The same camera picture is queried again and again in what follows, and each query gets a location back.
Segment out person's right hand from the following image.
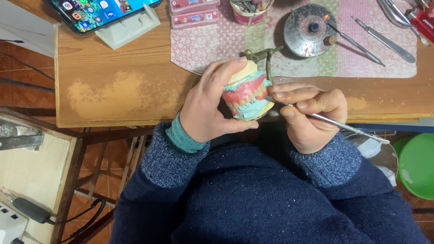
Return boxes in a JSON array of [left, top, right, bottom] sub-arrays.
[[269, 83, 348, 155]]

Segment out person's left hand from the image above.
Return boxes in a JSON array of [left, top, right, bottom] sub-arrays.
[[179, 56, 259, 143]]

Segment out thin metal wax carver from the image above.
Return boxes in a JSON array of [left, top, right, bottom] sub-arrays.
[[265, 96, 390, 144]]

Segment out wax denture model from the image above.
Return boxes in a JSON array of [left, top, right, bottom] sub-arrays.
[[222, 46, 285, 122]]

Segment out pink floral patchwork mat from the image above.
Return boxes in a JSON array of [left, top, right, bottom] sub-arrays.
[[170, 0, 417, 78]]

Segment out round metal alcohol lamp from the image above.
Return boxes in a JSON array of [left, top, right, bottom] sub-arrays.
[[283, 3, 338, 58]]

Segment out slim metal spatula instrument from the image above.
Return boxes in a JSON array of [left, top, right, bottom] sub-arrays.
[[326, 21, 386, 67]]

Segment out pink flat box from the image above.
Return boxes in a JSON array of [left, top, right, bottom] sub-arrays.
[[170, 7, 219, 30], [169, 0, 221, 14]]

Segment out dark blue knit sweater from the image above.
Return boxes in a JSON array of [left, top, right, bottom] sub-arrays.
[[110, 136, 434, 244]]

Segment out pink cup of tools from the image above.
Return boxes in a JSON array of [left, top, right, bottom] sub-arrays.
[[229, 0, 275, 27]]

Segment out green plastic bowl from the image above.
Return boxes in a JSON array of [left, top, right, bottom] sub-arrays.
[[392, 133, 434, 201]]

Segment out metal wax knife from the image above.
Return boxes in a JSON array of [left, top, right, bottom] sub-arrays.
[[351, 16, 416, 64]]

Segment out white phone stand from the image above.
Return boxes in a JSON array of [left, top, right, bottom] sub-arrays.
[[95, 3, 161, 51]]

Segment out shiny metal pliers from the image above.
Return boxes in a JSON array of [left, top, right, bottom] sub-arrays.
[[377, 0, 431, 46]]

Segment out black smartphone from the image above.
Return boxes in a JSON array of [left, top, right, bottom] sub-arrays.
[[42, 0, 163, 35]]

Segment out red lighter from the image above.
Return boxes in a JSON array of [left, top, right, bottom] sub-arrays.
[[405, 7, 434, 44]]

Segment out dark wooden side table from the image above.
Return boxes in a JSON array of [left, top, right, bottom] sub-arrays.
[[0, 108, 87, 244]]

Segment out grey metal block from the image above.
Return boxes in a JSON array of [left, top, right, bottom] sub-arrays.
[[0, 120, 45, 151]]

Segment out white sheet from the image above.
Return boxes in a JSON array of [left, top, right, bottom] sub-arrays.
[[0, 0, 55, 58]]

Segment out white power strip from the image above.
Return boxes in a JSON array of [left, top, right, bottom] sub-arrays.
[[0, 202, 29, 244]]

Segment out wooden stool frame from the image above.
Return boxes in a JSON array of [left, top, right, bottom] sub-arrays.
[[76, 127, 156, 207]]

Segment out black floor cable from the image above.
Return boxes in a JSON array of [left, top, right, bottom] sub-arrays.
[[0, 77, 55, 93]]

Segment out black plug with cable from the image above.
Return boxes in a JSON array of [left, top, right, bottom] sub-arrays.
[[5, 195, 107, 239]]

